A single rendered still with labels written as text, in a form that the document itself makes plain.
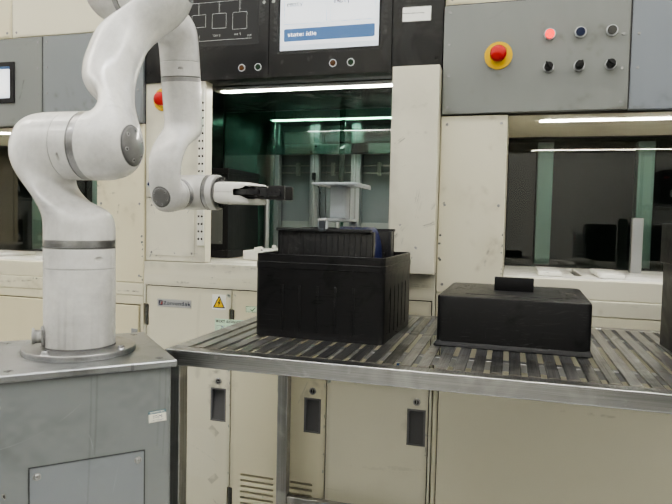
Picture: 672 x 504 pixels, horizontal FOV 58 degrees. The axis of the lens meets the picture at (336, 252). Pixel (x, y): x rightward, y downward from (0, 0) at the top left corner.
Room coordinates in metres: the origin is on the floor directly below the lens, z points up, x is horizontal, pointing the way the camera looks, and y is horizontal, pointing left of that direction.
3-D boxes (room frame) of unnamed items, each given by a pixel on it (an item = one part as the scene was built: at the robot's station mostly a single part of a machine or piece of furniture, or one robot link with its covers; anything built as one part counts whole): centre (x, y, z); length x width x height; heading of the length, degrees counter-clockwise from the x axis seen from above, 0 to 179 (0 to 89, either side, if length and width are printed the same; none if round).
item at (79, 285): (1.07, 0.46, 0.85); 0.19 x 0.19 x 0.18
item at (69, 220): (1.08, 0.49, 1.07); 0.19 x 0.12 x 0.24; 77
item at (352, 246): (1.34, -0.01, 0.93); 0.24 x 0.20 x 0.32; 162
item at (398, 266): (1.34, -0.01, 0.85); 0.28 x 0.28 x 0.17; 72
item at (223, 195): (1.42, 0.23, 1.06); 0.11 x 0.10 x 0.07; 72
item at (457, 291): (1.28, -0.38, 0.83); 0.29 x 0.29 x 0.13; 73
